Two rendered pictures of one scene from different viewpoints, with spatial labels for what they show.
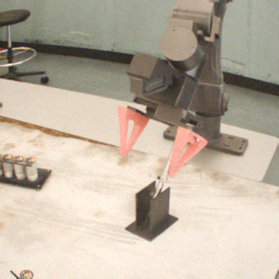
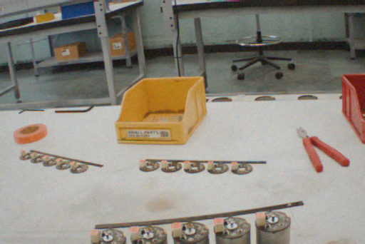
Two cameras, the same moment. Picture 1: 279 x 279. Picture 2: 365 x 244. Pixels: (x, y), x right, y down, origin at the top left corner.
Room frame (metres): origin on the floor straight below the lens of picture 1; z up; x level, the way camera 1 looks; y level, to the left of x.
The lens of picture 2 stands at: (1.03, 0.23, 0.98)
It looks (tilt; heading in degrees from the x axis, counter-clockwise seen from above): 20 degrees down; 170
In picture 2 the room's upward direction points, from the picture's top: 7 degrees counter-clockwise
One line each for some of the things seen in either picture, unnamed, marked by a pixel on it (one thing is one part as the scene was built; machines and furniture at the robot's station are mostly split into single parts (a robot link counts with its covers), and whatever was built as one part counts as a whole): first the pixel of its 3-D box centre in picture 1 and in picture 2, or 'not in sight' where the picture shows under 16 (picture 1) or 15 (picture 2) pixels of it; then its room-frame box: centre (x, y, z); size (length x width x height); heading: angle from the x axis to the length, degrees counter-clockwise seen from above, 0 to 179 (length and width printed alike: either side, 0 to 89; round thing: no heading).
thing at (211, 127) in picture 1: (207, 125); not in sight; (0.97, -0.16, 0.79); 0.20 x 0.07 x 0.08; 64
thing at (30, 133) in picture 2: not in sight; (30, 133); (0.34, 0.11, 0.76); 0.06 x 0.06 x 0.01
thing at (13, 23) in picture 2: not in sight; (16, 23); (-2.29, -0.32, 0.77); 0.24 x 0.16 x 0.04; 58
